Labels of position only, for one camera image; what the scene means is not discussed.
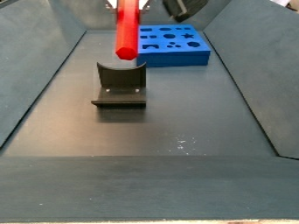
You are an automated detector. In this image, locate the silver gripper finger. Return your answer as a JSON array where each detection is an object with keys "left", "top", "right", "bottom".
[
  {"left": 139, "top": 0, "right": 151, "bottom": 13},
  {"left": 105, "top": 0, "right": 117, "bottom": 13}
]

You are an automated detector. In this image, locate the black curved cradle stand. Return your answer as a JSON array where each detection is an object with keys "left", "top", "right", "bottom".
[{"left": 90, "top": 64, "right": 145, "bottom": 108}]

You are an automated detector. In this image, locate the blue foam shape-sorter block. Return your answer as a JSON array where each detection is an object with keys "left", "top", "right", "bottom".
[{"left": 136, "top": 24, "right": 211, "bottom": 67}]

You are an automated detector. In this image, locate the red hexagonal prism peg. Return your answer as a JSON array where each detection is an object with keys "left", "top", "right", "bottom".
[{"left": 116, "top": 0, "right": 139, "bottom": 60}]

